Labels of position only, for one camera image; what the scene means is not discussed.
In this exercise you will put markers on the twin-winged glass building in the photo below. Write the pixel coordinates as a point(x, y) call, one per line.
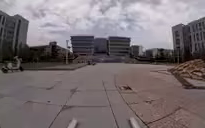
point(100, 46)

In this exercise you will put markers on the robot's own part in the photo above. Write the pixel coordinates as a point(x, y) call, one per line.
point(134, 122)
point(72, 123)

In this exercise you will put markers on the person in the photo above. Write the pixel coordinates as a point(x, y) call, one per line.
point(17, 61)

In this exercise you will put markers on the dark kerb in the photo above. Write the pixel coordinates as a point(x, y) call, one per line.
point(73, 68)

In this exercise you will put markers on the reddish raised pavement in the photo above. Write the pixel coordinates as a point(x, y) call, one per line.
point(56, 65)

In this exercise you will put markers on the grey paved plaza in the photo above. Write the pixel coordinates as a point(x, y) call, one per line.
point(90, 90)

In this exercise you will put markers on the row of trees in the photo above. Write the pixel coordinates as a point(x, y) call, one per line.
point(23, 53)

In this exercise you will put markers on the long low building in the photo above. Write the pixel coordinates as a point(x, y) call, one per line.
point(158, 52)

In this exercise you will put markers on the tall grey building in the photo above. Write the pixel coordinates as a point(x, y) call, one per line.
point(196, 36)

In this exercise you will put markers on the grey raised pavement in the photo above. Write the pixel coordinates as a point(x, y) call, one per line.
point(200, 84)

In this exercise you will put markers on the pile of rubble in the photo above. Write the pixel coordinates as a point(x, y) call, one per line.
point(193, 68)

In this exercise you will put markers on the large grey building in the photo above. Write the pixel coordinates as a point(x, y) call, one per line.
point(6, 33)

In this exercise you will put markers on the pale pole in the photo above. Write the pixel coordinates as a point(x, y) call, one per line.
point(66, 53)

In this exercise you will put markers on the white scooter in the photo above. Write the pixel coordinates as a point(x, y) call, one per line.
point(9, 68)

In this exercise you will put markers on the small pale building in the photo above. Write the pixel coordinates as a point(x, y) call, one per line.
point(136, 50)

